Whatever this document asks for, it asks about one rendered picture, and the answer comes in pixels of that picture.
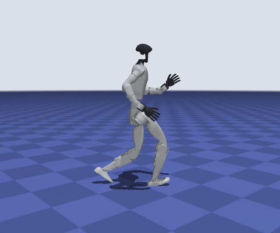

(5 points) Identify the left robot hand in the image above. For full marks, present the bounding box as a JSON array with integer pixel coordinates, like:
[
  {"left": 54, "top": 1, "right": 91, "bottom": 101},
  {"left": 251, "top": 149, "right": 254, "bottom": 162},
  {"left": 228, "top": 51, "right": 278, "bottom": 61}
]
[{"left": 160, "top": 74, "right": 180, "bottom": 89}]

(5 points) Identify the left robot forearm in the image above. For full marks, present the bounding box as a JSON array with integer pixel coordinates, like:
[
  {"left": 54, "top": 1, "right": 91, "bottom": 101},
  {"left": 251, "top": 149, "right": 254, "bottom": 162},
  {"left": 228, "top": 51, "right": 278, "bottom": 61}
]
[{"left": 149, "top": 85, "right": 167, "bottom": 95}]

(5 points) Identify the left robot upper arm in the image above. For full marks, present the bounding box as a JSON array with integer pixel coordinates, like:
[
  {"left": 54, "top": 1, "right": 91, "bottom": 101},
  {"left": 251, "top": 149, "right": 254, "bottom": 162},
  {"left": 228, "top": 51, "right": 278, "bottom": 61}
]
[{"left": 144, "top": 86, "right": 149, "bottom": 95}]

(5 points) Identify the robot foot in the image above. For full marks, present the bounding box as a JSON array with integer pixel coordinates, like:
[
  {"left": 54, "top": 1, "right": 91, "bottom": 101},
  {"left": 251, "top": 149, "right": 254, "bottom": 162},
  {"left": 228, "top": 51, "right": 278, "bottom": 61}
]
[
  {"left": 147, "top": 177, "right": 170, "bottom": 186},
  {"left": 94, "top": 167, "right": 113, "bottom": 183}
]

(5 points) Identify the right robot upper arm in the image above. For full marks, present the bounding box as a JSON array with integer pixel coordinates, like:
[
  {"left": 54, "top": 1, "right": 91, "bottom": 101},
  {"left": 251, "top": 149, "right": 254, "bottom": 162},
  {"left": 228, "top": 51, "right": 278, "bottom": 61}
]
[{"left": 122, "top": 65, "right": 145, "bottom": 93}]

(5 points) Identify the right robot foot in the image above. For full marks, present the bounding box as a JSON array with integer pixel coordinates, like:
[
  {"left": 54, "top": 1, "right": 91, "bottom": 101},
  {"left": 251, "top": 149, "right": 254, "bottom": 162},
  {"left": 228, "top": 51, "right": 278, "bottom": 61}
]
[{"left": 147, "top": 177, "right": 170, "bottom": 186}]

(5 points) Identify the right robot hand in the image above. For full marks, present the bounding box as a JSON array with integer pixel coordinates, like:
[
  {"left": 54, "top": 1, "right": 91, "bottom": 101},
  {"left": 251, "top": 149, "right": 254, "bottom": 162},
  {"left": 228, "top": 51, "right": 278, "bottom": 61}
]
[{"left": 137, "top": 103, "right": 160, "bottom": 122}]

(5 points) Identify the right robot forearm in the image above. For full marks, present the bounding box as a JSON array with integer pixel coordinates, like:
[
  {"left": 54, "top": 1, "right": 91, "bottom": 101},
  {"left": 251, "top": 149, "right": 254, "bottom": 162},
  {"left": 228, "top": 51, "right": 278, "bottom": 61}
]
[{"left": 124, "top": 83, "right": 144, "bottom": 110}]

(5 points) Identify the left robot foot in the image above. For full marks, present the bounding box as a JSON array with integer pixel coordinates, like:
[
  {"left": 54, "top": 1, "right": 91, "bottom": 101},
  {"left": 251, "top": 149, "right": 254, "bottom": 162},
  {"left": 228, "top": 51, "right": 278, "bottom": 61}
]
[{"left": 94, "top": 167, "right": 113, "bottom": 183}]

